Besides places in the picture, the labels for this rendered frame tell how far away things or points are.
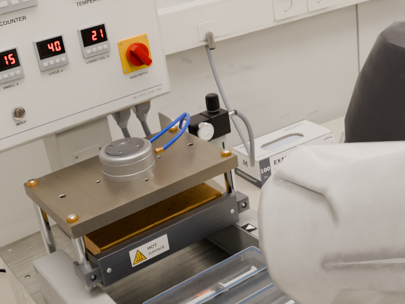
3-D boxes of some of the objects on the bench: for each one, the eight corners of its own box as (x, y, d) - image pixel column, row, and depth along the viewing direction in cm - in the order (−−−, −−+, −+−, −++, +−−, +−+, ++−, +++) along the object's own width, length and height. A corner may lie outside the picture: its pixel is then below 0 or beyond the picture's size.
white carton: (234, 173, 158) (230, 146, 155) (305, 144, 168) (304, 118, 165) (261, 190, 148) (258, 161, 145) (337, 158, 158) (335, 131, 155)
